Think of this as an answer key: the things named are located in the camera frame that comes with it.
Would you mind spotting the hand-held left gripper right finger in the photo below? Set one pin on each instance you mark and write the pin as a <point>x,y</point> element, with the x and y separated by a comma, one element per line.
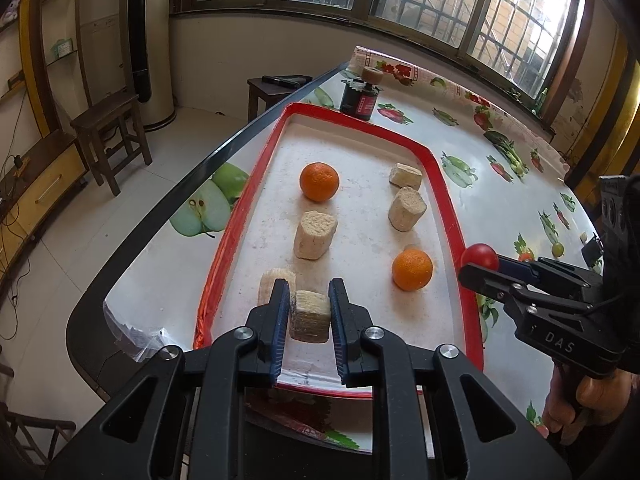
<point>337,325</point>

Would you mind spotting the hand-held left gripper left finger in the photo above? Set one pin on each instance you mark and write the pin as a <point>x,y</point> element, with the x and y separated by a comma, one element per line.
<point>284,325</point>

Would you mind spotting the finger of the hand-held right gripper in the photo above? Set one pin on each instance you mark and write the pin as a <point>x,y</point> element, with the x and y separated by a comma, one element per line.
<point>482,277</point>
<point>522,268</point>

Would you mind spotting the red cherry tomato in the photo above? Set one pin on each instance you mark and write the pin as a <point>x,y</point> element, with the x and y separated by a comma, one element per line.
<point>480,255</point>

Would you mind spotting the beige puffed rice cake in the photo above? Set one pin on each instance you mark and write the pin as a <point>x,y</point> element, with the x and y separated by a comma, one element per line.
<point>406,176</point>
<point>315,235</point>
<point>270,282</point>
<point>310,316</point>
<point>407,208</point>

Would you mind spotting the red rimmed tray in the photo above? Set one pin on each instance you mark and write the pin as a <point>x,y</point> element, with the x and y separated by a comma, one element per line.
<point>360,260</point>

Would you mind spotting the orange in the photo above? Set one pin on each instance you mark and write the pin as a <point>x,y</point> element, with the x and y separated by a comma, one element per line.
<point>412,270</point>
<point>319,181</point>

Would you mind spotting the person's right forearm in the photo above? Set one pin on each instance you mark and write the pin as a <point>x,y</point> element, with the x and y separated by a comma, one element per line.
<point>620,445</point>

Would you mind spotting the person's right hand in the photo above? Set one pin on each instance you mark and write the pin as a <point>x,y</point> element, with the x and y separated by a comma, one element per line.
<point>600,395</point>

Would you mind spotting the fruit print tablecloth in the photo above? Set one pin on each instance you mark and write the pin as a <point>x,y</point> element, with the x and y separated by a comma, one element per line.
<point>470,195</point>

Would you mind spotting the clear plastic sheet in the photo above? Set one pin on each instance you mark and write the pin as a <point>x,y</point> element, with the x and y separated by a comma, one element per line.
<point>130,332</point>

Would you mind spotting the green bottle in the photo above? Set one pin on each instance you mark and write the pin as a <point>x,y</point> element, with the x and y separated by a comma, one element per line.
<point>542,101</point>

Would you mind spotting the dark jar with red label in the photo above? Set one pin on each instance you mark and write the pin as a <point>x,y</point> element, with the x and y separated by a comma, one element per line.
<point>360,100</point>

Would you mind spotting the small dark wooden table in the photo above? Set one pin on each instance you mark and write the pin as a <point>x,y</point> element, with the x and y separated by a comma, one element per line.
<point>270,87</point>

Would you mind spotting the flat black object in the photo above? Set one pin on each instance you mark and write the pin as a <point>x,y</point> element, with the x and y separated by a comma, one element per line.
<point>285,79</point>

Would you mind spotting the dark wooden chair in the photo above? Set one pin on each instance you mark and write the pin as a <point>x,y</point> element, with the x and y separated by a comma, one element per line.
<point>30,427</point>

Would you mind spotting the dark wooden stool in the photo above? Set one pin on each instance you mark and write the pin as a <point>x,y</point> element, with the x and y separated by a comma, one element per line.
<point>107,110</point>

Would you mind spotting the barred window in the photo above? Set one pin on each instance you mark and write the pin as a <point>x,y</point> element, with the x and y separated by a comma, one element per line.
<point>425,5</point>

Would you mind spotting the yellow low cabinet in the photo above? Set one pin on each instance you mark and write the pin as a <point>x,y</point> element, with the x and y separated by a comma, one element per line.
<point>45,180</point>

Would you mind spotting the tall cylindrical air conditioner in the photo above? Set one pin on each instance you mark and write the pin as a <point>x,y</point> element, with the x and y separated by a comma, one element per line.
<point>155,60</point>

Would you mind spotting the small green box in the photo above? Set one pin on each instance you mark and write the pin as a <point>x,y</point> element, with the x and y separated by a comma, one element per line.
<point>63,48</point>

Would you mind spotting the wooden wall shelf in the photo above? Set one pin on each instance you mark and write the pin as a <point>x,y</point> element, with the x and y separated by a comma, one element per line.
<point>30,60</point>

